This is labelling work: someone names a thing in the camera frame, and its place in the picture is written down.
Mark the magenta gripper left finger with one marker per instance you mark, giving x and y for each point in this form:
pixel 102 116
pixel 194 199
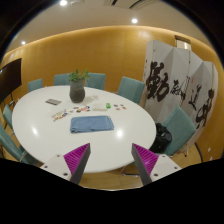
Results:
pixel 71 165

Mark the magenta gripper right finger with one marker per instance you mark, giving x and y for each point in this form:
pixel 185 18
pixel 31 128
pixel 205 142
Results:
pixel 151 166

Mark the blue folded towel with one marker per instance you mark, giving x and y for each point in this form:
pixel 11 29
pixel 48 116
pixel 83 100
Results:
pixel 91 124

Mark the black bag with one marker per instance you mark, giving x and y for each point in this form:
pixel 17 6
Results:
pixel 162 140

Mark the white oval table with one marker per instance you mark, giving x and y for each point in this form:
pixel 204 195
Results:
pixel 47 123

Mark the teal chair near right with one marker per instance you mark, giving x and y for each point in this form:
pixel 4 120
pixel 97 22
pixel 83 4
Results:
pixel 182 129

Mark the colourful small tokens left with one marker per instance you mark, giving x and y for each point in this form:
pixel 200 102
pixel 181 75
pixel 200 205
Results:
pixel 64 113

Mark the colourful small tokens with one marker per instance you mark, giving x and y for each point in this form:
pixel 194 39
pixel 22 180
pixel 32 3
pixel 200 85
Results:
pixel 64 113
pixel 120 107

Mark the teal chair left lower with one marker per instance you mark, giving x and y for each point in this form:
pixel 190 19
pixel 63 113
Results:
pixel 19 153

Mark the dark grey card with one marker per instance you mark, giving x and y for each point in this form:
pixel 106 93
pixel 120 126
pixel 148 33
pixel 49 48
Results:
pixel 53 101

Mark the colourful small tokens right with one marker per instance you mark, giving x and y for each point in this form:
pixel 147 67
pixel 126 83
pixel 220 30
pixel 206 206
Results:
pixel 120 107

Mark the green small block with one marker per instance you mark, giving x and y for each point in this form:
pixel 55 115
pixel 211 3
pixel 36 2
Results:
pixel 108 105

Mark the dark grey plant pot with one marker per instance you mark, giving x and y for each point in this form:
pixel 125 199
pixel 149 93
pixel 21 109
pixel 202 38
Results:
pixel 77 91

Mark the teal chair far right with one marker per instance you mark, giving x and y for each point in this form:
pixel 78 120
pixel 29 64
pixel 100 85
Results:
pixel 131 89

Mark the teal chair left upper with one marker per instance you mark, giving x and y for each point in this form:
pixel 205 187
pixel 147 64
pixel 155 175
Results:
pixel 7 114

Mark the teal chair far centre-left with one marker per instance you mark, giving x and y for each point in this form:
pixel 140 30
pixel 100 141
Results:
pixel 61 79

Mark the teal chair far left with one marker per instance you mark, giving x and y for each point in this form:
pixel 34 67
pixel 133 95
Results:
pixel 35 84

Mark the teal chair far middle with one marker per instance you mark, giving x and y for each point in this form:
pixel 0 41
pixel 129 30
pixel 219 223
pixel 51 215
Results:
pixel 96 80

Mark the green potted plant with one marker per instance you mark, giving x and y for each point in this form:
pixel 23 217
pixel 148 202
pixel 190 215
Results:
pixel 79 76

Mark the calligraphy folding screen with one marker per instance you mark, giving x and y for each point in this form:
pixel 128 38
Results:
pixel 175 76

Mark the black wall screen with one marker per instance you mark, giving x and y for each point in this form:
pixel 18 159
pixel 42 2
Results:
pixel 10 78

